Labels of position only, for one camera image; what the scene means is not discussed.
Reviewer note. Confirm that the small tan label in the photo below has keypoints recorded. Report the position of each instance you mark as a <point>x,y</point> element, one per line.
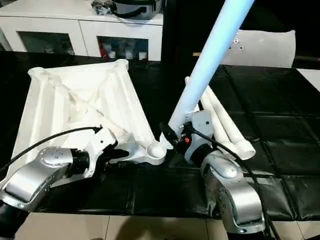
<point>196,53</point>

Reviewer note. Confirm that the white plastic table leg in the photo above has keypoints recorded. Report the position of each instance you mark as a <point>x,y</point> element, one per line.
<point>220,125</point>
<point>202,106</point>
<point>210,60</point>
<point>235,132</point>

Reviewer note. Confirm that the flat white board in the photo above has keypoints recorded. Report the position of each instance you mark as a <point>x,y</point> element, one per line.
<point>311,77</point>

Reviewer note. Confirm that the white cabinet with glass doors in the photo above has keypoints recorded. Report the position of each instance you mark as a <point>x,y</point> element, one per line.
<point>85,30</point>

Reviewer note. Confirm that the white plastic table top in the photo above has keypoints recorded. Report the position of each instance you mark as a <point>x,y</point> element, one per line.
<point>65,100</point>

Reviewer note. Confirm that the small metal clutter pile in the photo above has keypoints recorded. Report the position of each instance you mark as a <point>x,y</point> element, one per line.
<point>102,6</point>

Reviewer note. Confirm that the dark round pot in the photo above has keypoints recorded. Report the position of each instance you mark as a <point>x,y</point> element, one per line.
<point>137,10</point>

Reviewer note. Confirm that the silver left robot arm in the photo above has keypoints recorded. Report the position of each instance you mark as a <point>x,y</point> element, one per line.
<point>40,175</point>

